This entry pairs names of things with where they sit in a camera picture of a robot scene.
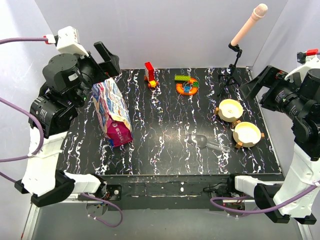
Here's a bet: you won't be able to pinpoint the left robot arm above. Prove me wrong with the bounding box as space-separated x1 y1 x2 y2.
14 41 120 207

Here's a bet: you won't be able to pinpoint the cream bowl far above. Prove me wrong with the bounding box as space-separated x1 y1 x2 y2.
214 99 244 123

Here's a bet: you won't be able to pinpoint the red toy block figure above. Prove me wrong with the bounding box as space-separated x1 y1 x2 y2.
144 62 159 89

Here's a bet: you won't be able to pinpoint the green toy brick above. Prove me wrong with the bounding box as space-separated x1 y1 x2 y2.
174 75 191 81

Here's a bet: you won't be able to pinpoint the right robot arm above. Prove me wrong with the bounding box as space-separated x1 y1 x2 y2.
226 65 320 225

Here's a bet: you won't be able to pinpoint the cream bowl near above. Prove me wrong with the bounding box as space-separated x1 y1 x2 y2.
232 120 265 149

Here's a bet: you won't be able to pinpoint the orange ring toy blocks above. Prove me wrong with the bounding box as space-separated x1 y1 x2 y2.
176 77 199 96

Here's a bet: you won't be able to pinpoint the pink microphone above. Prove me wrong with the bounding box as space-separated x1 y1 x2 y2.
230 3 268 47

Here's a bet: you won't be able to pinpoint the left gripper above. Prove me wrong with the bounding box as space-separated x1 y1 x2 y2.
74 41 120 107

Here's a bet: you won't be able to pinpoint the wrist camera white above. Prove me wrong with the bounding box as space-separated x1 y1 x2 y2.
43 26 89 57
284 48 320 83

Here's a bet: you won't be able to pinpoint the aluminium rail frame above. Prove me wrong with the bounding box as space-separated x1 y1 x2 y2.
22 201 316 240

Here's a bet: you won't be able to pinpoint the black microphone tripod stand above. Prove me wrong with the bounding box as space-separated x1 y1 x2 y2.
217 42 243 97

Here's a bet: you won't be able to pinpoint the cream bowl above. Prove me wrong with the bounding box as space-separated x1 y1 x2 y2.
232 120 265 149
214 99 244 123

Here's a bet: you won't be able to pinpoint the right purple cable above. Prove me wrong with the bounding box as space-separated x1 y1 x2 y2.
210 183 320 217

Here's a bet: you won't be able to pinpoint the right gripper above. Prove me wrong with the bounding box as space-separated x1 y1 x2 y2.
238 64 309 121

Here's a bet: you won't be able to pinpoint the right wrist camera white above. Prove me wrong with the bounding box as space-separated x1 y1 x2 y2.
284 48 320 83

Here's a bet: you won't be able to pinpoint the clear plastic scoop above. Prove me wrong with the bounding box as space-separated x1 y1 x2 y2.
186 134 231 153

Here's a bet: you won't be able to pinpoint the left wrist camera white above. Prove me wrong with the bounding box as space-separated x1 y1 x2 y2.
43 26 89 57

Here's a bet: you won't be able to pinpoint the pink blue pet food bag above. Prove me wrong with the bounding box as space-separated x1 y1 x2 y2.
92 78 133 147

